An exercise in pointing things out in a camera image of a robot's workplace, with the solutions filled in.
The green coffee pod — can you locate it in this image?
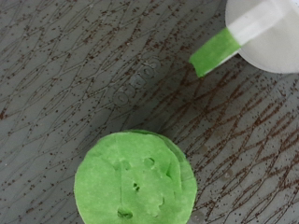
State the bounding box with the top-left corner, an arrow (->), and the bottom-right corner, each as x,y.
73,129 -> 198,224

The white mug green-taped handle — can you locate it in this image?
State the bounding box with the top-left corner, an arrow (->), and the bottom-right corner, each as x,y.
189,0 -> 299,78

